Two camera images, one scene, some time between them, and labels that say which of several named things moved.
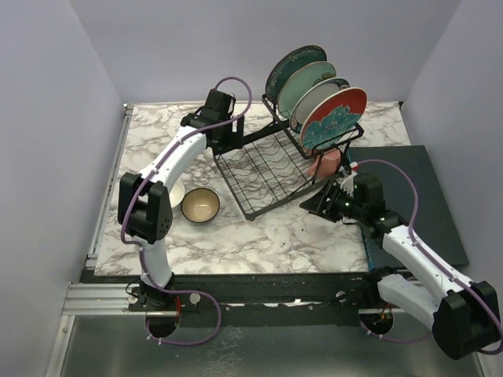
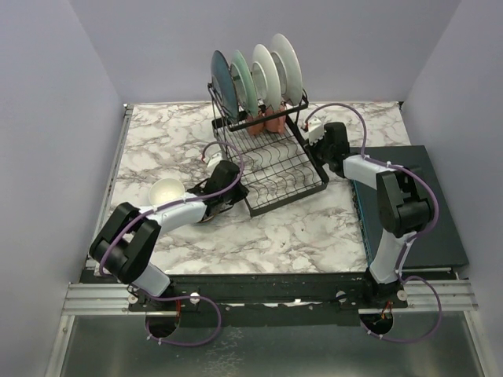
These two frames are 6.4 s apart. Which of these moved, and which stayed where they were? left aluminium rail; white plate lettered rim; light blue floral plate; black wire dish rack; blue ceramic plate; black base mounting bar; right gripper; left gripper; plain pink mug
Moved: light blue floral plate; blue ceramic plate; white plate lettered rim; right gripper; left gripper; plain pink mug
Stayed: left aluminium rail; black wire dish rack; black base mounting bar
